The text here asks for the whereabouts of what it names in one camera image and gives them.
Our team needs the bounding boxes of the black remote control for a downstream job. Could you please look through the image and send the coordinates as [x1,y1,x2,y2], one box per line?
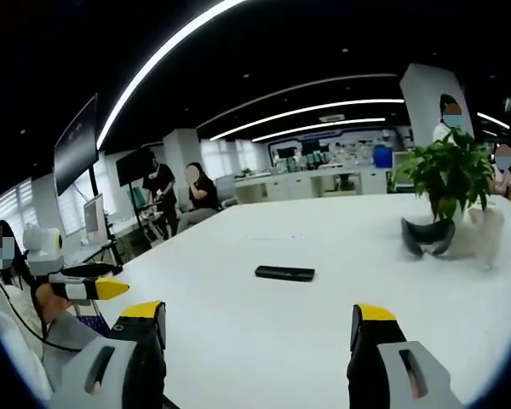
[255,264,317,284]

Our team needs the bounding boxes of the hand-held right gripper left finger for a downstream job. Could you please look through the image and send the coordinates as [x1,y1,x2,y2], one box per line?
[50,300,168,409]

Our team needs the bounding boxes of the cream plush toy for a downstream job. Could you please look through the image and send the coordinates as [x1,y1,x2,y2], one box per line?
[445,205,507,270]

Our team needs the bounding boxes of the operator in grey clothes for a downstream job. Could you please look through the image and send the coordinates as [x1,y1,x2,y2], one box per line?
[0,255,55,404]

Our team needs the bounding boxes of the person's left hand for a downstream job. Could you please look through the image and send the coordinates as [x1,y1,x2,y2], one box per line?
[34,282,77,321]

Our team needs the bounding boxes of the black headset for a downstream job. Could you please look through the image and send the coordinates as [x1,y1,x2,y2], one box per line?
[400,217,457,257]

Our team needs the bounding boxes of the black tripod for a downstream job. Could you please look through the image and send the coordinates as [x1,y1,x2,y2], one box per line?
[94,240,125,276]

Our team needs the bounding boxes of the blue water barrel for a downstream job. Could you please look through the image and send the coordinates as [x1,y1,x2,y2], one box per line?
[371,144,394,170]

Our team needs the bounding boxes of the large black wall screen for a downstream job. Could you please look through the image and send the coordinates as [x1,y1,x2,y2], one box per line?
[52,93,100,198]

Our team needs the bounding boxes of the green potted plant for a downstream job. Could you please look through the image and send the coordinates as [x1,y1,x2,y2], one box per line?
[390,126,498,223]

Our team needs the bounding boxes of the black monitor on stand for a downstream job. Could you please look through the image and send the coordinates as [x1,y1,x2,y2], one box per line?
[115,146,155,187]

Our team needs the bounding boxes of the white counter cabinets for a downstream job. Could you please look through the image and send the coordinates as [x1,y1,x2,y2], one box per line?
[233,168,388,205]

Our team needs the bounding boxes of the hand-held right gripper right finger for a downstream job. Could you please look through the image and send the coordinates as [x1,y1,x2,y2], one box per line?
[347,302,465,409]

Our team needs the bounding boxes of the long ceiling light strip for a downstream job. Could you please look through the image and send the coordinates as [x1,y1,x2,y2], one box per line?
[95,0,248,151]

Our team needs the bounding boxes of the white desktop monitor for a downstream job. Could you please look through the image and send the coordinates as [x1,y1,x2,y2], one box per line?
[82,193,108,245]

